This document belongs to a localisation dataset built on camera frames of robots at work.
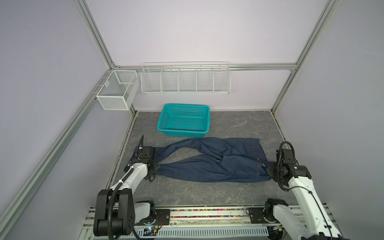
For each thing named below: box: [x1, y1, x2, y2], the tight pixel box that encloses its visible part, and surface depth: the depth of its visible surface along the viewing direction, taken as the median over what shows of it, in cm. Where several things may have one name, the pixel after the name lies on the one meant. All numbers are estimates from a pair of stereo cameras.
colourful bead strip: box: [170, 208, 250, 219], surface depth 79 cm
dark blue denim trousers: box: [154, 137, 273, 183], surface depth 91 cm
